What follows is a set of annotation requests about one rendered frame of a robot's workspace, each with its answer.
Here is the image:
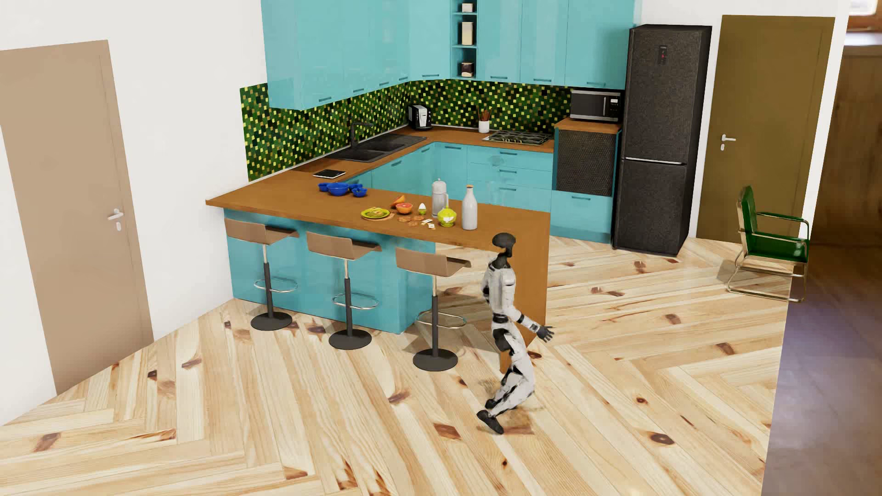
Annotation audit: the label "white ceramic bottle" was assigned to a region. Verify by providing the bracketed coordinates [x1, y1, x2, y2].
[460, 184, 479, 231]

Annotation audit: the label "tan interior door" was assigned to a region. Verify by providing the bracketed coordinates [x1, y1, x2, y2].
[0, 39, 155, 395]

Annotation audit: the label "black kitchen sink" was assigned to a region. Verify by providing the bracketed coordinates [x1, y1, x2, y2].
[330, 133, 429, 165]

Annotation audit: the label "black built-in oven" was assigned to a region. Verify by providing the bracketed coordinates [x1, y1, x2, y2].
[555, 129, 620, 198]

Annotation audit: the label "steel gas hob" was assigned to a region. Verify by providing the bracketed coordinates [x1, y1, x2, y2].
[481, 130, 553, 147]

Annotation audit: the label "white humanoid robot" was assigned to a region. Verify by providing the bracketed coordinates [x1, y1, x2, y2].
[475, 232, 555, 436]

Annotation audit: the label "teal upper kitchen cabinets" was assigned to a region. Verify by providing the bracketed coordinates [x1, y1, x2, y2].
[260, 0, 642, 112]

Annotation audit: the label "olive brown interior door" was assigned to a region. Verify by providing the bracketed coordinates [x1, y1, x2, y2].
[695, 14, 837, 244]

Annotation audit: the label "green mosaic tile backsplash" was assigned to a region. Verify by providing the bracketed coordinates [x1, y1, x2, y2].
[240, 79, 573, 183]

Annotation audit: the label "tan seat bar stool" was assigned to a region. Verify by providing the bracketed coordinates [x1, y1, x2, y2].
[395, 247, 473, 373]
[224, 218, 300, 332]
[306, 231, 383, 351]

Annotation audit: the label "silver microwave oven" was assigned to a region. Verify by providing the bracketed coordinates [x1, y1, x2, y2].
[569, 87, 625, 124]

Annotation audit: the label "wooden L-shaped countertop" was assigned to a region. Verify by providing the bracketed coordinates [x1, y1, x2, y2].
[205, 125, 556, 373]

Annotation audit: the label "teal counter base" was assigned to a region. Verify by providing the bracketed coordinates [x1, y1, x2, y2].
[224, 209, 437, 336]

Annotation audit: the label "teal kitchen cabinets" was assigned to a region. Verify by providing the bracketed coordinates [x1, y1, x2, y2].
[260, 0, 642, 112]
[345, 141, 615, 244]

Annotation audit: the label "black tall refrigerator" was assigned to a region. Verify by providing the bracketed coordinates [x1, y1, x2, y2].
[611, 24, 713, 258]

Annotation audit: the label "green metal frame chair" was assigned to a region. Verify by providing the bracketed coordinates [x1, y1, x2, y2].
[726, 185, 811, 304]

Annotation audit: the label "wooden top above oven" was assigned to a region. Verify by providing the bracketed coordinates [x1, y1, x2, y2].
[553, 116, 623, 136]

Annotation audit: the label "black sink faucet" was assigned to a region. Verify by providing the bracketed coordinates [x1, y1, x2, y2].
[347, 118, 377, 150]

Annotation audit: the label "teal lower kitchen cabinets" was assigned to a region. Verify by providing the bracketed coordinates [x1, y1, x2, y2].
[345, 141, 615, 244]

